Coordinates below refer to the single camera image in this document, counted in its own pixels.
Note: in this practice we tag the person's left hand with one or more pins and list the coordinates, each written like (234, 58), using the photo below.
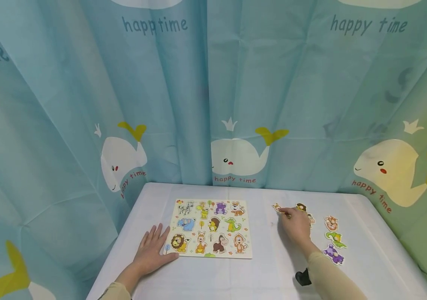
(152, 256)

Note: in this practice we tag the person's right hand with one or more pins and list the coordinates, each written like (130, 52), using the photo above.
(297, 229)

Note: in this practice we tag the person's left ring finger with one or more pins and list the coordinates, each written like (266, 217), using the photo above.
(152, 236)

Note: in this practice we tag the person's left index finger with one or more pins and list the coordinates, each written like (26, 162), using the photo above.
(165, 237)

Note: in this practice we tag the person's left little finger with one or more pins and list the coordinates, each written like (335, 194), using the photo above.
(144, 241)

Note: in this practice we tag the person's right fingers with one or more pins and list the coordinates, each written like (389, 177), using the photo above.
(286, 212)

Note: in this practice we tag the person's left thumb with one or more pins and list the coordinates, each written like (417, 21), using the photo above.
(170, 258)

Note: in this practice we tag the person's left middle finger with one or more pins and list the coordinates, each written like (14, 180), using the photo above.
(159, 234)

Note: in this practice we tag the orange animal puzzle piece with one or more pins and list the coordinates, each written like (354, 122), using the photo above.
(276, 207)

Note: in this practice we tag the person's left forearm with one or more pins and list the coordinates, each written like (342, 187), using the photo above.
(123, 283)

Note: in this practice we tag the dark brown animal puzzle piece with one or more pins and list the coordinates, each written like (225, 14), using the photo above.
(301, 206)

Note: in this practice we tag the light brown animal puzzle piece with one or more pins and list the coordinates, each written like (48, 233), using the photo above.
(312, 219)

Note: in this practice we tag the wooden animal puzzle board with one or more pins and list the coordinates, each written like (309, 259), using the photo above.
(207, 233)

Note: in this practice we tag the monkey puzzle piece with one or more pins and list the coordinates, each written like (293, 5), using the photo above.
(331, 223)

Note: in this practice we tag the green crocodile puzzle piece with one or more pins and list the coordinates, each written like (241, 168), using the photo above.
(335, 239)

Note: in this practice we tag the purple hippo puzzle piece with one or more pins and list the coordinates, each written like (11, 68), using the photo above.
(333, 254)

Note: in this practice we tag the black wrist band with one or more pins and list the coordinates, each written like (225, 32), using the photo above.
(303, 277)

